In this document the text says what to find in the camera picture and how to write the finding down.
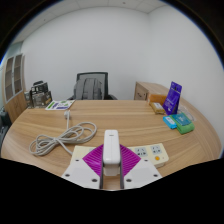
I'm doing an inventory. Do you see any small blue box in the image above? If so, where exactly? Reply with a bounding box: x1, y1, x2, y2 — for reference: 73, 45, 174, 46
162, 115, 178, 130

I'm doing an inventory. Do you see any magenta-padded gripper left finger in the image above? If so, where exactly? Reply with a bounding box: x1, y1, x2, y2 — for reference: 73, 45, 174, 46
61, 143, 105, 190

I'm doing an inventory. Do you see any small tan labelled packet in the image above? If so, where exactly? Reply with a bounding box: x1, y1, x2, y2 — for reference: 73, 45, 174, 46
149, 101, 167, 115

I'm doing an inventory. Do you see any purple standing pouch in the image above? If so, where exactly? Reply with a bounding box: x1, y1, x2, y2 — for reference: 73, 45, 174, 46
162, 81, 183, 116

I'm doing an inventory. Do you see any clear plastic bag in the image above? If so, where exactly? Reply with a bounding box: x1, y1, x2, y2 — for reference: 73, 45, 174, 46
178, 104, 195, 122

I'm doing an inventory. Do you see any wooden shelf cabinet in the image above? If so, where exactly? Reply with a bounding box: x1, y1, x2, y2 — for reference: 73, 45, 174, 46
1, 53, 28, 124

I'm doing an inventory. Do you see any teal flat packet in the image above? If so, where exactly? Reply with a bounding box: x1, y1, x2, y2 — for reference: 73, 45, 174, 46
171, 112, 192, 127

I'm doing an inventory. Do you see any cream power strip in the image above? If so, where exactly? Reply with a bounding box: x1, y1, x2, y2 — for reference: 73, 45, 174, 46
69, 143, 170, 169

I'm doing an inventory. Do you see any white coiled cable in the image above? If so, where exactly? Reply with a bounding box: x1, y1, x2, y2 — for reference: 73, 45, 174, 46
28, 109, 98, 157

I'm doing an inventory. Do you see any black boxes stack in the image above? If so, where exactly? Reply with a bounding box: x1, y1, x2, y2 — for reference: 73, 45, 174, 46
23, 80, 53, 109

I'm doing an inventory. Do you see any white green leaflet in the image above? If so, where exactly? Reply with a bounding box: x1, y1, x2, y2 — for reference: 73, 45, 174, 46
44, 99, 76, 111

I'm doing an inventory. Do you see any black mesh office chair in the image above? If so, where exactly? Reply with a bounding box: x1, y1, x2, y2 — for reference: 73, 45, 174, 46
67, 71, 118, 101

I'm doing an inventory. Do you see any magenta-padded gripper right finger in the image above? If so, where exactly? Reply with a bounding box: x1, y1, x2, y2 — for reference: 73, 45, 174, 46
118, 143, 163, 190

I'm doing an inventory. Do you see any grey backpack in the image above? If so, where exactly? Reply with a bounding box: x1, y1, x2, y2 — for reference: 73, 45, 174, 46
73, 77, 104, 101

